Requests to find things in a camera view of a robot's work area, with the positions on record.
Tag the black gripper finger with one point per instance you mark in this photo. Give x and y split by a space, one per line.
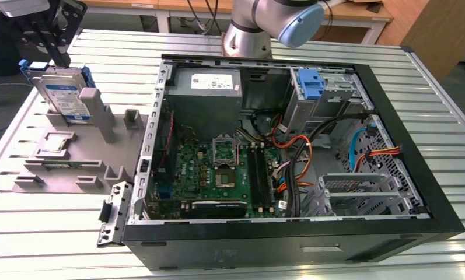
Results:
38 33
74 17

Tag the hard disk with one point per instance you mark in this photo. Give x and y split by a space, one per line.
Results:
61 96

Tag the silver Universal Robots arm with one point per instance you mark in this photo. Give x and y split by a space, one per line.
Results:
248 38

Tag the metal disk bay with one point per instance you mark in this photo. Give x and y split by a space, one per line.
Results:
362 194

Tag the silver CPU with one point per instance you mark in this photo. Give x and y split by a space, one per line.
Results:
55 143

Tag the grey parts rack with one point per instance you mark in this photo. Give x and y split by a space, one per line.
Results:
91 146

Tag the green RAM stick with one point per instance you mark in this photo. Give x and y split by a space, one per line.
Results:
66 164

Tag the grey power supply unit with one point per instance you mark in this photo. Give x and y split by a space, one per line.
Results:
205 111

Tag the green motherboard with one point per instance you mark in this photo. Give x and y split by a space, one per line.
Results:
193 175

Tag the blue plastic drive latch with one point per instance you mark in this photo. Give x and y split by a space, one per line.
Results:
312 84

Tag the CPU socket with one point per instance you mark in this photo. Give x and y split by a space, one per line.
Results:
226 181

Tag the RAM slot white latches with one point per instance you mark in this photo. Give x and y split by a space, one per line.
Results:
265 175
256 175

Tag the wooden desk white legs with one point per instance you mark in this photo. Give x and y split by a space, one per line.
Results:
357 14

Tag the metal drive cage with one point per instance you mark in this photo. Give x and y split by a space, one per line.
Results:
341 96

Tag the black graphics card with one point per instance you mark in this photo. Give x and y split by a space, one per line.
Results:
217 208

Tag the black PC case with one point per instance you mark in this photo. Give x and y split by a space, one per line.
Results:
256 248

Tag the brown wooden cabinet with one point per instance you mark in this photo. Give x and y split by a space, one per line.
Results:
443 35

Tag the grey metal case bracket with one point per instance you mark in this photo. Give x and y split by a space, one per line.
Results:
117 210

